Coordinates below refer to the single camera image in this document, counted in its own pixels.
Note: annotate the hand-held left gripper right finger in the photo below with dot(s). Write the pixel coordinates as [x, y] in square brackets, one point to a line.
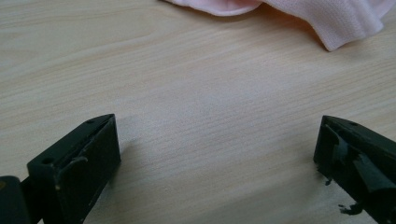
[367, 161]

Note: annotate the pink sock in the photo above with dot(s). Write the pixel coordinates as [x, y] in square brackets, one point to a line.
[342, 18]

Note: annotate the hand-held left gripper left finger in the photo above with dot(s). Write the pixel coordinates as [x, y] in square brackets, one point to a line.
[84, 174]

